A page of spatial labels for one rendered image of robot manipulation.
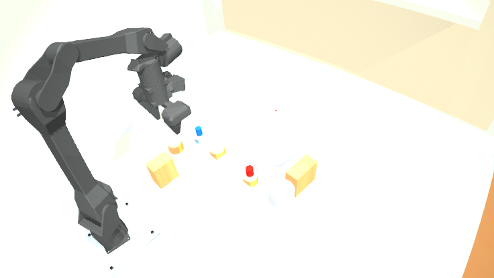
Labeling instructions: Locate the pale yellow block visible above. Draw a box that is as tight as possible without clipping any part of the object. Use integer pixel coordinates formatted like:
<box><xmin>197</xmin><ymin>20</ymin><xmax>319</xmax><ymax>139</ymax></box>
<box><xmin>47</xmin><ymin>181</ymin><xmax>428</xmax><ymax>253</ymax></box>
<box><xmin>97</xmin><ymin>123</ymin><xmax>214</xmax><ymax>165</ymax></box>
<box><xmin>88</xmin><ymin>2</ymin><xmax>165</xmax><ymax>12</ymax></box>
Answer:
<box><xmin>285</xmin><ymin>154</ymin><xmax>317</xmax><ymax>197</ymax></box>

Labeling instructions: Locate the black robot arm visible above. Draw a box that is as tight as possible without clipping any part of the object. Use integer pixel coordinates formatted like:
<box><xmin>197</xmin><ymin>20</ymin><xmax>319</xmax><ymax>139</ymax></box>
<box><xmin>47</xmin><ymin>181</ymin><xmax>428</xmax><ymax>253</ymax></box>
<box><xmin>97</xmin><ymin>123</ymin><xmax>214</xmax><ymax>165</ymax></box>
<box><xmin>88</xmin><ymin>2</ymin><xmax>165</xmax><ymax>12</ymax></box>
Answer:
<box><xmin>11</xmin><ymin>28</ymin><xmax>185</xmax><ymax>254</ymax></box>

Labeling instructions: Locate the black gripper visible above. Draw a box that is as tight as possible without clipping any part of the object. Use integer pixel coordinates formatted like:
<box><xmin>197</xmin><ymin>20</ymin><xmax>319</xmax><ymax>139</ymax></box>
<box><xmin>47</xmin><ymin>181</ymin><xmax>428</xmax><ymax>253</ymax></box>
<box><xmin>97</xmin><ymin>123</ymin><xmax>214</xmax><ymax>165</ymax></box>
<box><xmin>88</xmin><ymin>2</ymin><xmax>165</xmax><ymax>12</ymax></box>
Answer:
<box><xmin>132</xmin><ymin>75</ymin><xmax>191</xmax><ymax>135</ymax></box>

